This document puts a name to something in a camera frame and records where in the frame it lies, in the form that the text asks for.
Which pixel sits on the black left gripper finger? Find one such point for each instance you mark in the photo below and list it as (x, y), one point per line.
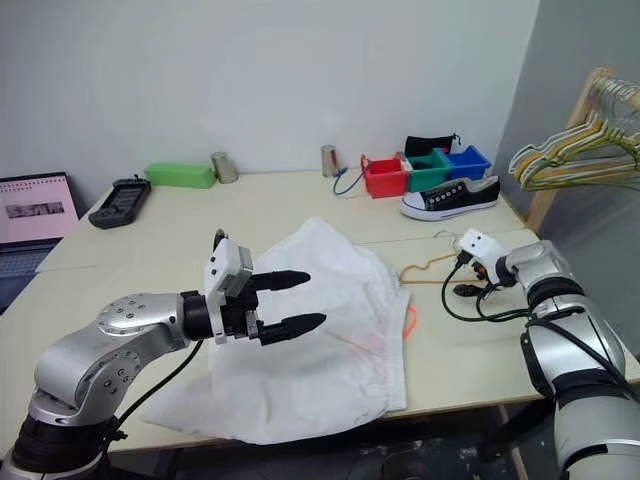
(280, 280)
(295, 325)

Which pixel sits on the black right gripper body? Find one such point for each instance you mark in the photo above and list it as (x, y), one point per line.
(484, 277)

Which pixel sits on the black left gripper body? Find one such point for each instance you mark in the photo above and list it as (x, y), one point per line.
(240, 312)

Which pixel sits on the white shorts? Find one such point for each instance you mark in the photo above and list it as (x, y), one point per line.
(320, 370)

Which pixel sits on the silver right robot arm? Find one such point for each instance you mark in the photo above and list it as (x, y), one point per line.
(575, 350)

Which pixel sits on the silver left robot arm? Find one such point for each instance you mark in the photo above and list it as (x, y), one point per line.
(100, 345)

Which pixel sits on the black canvas sneaker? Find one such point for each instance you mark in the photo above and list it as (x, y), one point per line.
(450, 197)

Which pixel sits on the blue plastic bin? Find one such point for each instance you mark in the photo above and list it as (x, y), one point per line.
(467, 162)

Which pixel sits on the green plastic bin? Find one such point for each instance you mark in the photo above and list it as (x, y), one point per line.
(427, 172)

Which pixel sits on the metal cup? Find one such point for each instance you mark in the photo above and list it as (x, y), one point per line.
(330, 161)
(225, 167)

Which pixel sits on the red plastic bin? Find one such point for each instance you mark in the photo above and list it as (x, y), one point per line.
(385, 181)

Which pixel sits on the green plastic box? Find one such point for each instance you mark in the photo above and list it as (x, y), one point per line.
(181, 175)

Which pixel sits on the black table leg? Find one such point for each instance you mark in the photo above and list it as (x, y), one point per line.
(515, 430)

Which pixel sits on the black handheld device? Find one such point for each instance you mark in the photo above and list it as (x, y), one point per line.
(120, 202)

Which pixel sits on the open laptop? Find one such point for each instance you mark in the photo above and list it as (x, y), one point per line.
(30, 210)

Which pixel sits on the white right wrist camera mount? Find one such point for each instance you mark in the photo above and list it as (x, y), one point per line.
(480, 245)

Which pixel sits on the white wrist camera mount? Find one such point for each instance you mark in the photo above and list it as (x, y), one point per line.
(480, 245)
(226, 260)

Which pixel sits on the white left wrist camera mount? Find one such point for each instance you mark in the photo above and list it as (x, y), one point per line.
(226, 260)

